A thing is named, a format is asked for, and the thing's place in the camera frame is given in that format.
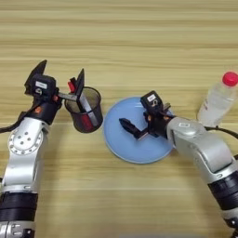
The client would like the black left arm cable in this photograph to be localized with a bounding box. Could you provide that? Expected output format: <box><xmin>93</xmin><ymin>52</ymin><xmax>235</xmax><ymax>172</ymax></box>
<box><xmin>0</xmin><ymin>105</ymin><xmax>35</xmax><ymax>134</ymax></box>

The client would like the white marker black cap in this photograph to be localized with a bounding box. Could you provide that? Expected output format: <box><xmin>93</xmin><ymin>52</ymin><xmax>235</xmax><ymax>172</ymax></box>
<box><xmin>75</xmin><ymin>92</ymin><xmax>100</xmax><ymax>127</ymax></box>

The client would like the red marker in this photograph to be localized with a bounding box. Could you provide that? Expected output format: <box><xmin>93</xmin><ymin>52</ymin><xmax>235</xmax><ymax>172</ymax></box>
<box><xmin>67</xmin><ymin>78</ymin><xmax>94</xmax><ymax>132</ymax></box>

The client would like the black mesh pen cup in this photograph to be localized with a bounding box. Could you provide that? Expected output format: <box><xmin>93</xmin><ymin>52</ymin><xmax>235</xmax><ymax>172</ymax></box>
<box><xmin>63</xmin><ymin>86</ymin><xmax>104</xmax><ymax>134</ymax></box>

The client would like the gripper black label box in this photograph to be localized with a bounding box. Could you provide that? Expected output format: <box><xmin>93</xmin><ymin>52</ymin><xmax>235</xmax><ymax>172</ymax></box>
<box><xmin>139</xmin><ymin>90</ymin><xmax>165</xmax><ymax>113</ymax></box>
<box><xmin>30</xmin><ymin>73</ymin><xmax>59</xmax><ymax>99</ymax></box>

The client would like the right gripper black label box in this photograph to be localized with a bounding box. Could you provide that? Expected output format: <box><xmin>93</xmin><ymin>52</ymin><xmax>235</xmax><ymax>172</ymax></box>
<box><xmin>139</xmin><ymin>90</ymin><xmax>165</xmax><ymax>113</ymax></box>

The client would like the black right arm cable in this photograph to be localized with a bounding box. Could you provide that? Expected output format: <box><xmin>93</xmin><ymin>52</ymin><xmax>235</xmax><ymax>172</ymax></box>
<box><xmin>204</xmin><ymin>125</ymin><xmax>238</xmax><ymax>140</ymax></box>

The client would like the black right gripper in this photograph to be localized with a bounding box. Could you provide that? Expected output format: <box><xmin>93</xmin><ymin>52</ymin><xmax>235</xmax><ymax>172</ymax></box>
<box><xmin>118</xmin><ymin>102</ymin><xmax>175</xmax><ymax>140</ymax></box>

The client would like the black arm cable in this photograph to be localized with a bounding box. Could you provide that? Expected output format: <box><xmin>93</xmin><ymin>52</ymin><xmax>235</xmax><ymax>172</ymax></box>
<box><xmin>204</xmin><ymin>125</ymin><xmax>238</xmax><ymax>140</ymax></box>
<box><xmin>0</xmin><ymin>105</ymin><xmax>35</xmax><ymax>134</ymax></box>

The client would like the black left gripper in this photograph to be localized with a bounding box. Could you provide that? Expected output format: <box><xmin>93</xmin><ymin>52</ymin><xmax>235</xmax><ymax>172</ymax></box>
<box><xmin>20</xmin><ymin>59</ymin><xmax>86</xmax><ymax>126</ymax></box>

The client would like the blue round plate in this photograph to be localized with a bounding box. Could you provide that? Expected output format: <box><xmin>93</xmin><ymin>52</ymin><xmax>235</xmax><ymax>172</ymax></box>
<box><xmin>102</xmin><ymin>96</ymin><xmax>175</xmax><ymax>165</ymax></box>

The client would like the clear bottle red cap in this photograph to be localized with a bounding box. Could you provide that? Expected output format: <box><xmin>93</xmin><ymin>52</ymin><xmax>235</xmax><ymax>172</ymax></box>
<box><xmin>197</xmin><ymin>71</ymin><xmax>238</xmax><ymax>128</ymax></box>

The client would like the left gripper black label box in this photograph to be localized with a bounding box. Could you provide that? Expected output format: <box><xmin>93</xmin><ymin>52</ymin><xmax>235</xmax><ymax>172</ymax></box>
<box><xmin>30</xmin><ymin>73</ymin><xmax>59</xmax><ymax>99</ymax></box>

